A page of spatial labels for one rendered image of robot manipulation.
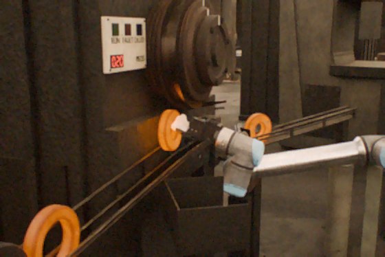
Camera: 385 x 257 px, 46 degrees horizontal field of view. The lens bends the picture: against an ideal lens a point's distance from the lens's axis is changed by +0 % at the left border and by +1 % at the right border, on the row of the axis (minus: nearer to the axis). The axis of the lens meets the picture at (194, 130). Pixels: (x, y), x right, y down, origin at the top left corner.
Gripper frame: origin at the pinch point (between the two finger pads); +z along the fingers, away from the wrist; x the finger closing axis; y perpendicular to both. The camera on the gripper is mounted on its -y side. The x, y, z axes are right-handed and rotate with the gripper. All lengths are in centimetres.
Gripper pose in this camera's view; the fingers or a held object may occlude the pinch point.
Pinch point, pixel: (170, 125)
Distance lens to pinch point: 173.6
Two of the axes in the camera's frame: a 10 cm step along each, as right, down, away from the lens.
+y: 2.5, -9.1, -3.2
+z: -8.9, -3.4, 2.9
